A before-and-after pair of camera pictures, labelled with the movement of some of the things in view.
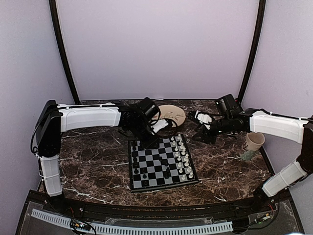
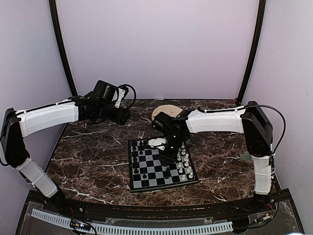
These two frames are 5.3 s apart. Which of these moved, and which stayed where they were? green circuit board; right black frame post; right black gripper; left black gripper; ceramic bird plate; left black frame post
Moved: right black gripper; left black gripper
Stayed: green circuit board; ceramic bird plate; left black frame post; right black frame post
